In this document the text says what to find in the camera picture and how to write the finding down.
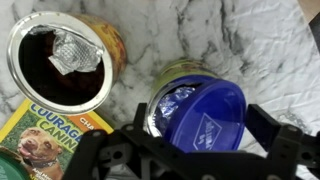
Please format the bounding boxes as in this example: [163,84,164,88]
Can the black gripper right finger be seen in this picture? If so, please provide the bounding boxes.
[247,103,320,180]

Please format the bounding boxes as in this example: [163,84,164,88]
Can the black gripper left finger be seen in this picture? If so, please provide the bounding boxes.
[63,102,158,180]

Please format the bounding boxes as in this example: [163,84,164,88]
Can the green round lid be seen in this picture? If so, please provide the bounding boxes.
[0,146,33,180]

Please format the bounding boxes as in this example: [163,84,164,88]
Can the yellow dog picture book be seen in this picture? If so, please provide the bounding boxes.
[0,98,115,180]

